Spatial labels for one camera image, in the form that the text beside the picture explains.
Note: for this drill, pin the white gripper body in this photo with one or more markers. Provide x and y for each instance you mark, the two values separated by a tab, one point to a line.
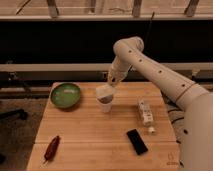
118	71

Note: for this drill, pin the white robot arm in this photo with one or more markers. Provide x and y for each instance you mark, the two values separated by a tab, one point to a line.
196	149

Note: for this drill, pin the white ceramic cup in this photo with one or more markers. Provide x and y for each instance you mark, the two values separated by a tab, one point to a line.
105	103

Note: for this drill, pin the green bowl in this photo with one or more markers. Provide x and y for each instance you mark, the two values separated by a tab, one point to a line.
65	95

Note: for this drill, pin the black phone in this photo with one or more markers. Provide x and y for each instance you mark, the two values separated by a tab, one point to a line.
137	142

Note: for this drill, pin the black office chair base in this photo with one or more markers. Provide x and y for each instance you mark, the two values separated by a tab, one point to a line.
19	114

